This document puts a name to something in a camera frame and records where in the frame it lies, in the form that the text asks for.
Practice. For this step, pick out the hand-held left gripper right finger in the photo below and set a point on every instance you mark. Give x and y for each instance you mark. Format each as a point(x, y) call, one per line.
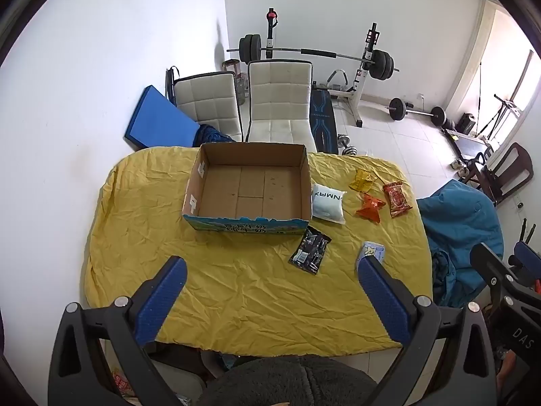
point(382, 300)

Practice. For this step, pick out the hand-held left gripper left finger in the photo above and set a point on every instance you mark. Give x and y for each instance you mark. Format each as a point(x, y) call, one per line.
point(162, 300)

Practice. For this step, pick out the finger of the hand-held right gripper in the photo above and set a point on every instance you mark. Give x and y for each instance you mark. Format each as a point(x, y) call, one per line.
point(528, 259)
point(492, 266)

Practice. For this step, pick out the light blue tissue pack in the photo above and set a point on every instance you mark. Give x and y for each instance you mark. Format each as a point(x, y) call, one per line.
point(372, 250)

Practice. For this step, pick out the black snack packet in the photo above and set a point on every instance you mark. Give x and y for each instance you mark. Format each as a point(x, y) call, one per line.
point(310, 250)

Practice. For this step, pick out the orange snack packet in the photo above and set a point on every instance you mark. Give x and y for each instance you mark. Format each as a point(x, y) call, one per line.
point(371, 208)

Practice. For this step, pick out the red snack packet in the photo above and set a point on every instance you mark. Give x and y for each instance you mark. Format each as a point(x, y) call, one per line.
point(397, 199)

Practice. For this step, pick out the white pillow pack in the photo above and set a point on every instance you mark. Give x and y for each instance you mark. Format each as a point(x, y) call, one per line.
point(327, 205)

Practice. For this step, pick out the yellow snack packet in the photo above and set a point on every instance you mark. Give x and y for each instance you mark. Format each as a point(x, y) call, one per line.
point(362, 181)

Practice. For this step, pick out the cardboard box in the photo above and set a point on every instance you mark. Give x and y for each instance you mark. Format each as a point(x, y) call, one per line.
point(253, 190)

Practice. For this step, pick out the teal bean bag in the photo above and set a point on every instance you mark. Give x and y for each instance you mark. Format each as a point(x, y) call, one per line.
point(460, 228)

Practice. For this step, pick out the dark wooden chair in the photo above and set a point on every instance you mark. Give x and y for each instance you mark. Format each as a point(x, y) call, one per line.
point(513, 169)

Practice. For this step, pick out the yellow tablecloth table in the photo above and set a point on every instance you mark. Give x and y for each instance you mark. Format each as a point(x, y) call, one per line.
point(253, 287)

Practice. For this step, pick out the red printed bag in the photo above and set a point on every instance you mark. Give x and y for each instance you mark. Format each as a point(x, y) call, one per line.
point(123, 385)

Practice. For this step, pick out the dark grey fleece clothing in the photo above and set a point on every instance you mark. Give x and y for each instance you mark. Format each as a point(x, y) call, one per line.
point(291, 382)

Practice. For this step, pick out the dark low table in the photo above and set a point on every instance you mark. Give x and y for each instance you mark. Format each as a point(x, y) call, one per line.
point(469, 141)

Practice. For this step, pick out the small black box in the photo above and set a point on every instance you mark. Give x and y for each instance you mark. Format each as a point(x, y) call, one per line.
point(467, 122)

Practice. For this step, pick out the clear plastic cup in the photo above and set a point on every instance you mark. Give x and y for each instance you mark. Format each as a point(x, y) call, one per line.
point(369, 151)

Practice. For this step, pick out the black metal stand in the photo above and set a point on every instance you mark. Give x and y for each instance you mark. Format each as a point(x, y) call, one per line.
point(505, 108)

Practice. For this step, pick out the chrome dumbbell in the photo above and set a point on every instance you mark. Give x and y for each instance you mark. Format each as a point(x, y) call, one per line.
point(344, 139)
point(351, 150)

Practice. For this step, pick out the window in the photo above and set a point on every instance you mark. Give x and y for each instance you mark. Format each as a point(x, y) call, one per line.
point(522, 89)

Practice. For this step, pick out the dark blue knit cloth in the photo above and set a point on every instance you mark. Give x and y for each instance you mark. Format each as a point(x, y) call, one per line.
point(213, 135)

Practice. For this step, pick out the blue foam mat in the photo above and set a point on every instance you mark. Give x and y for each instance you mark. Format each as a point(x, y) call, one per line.
point(158, 120)

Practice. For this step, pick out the short barbell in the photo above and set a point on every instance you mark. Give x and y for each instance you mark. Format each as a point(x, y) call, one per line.
point(397, 108)

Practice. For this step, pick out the black weight bench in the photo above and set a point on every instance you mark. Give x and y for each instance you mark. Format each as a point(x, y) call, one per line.
point(323, 122)

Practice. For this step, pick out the white padded chair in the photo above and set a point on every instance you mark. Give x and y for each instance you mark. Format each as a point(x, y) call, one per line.
point(209, 105)
point(279, 101)

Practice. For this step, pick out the white barbell rack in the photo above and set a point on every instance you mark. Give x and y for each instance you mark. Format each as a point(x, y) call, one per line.
point(363, 76)

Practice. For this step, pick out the black folded frame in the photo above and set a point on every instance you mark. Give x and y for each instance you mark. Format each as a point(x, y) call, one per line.
point(171, 82)

